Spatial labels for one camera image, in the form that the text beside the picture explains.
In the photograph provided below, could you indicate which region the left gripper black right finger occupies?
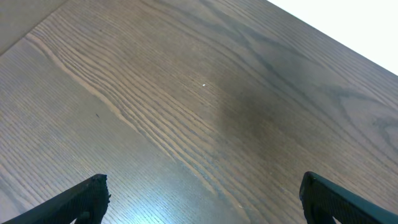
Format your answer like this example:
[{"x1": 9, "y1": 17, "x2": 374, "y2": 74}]
[{"x1": 299, "y1": 171, "x2": 397, "y2": 224}]

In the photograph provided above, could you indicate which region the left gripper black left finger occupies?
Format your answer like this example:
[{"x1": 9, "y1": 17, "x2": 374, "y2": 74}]
[{"x1": 4, "y1": 174, "x2": 111, "y2": 224}]

